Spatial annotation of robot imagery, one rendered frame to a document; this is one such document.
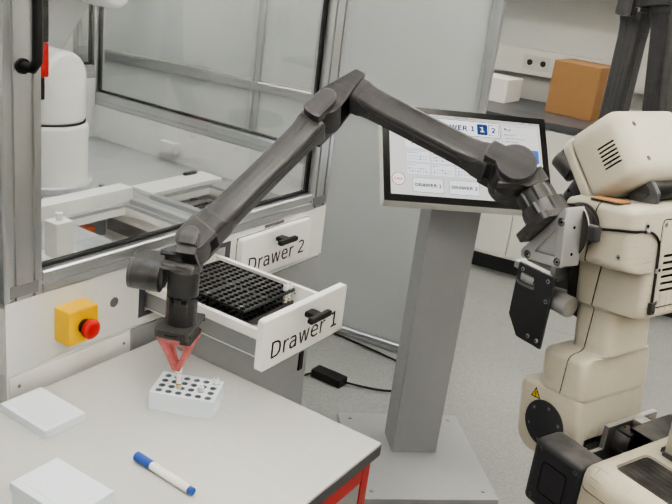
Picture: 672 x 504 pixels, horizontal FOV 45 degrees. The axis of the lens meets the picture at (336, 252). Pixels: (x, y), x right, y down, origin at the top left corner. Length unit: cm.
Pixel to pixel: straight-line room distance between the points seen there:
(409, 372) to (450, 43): 129
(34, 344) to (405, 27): 213
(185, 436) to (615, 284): 86
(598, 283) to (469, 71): 169
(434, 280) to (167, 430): 128
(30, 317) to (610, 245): 108
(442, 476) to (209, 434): 140
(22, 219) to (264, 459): 60
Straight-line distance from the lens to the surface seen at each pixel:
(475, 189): 245
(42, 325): 166
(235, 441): 153
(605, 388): 179
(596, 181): 165
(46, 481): 135
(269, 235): 207
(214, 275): 185
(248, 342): 165
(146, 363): 177
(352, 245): 356
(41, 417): 157
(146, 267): 150
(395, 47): 335
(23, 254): 157
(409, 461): 285
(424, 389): 277
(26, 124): 151
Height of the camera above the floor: 161
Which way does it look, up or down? 20 degrees down
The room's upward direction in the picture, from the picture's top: 7 degrees clockwise
